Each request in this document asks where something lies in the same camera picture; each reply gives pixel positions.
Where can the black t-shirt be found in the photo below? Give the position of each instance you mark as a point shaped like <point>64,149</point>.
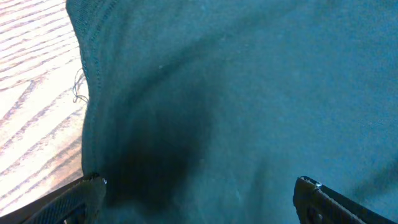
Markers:
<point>206,111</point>

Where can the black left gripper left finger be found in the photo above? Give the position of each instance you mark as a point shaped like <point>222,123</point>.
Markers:
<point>77,202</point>

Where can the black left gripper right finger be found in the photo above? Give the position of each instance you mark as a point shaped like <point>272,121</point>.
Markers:
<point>315,203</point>

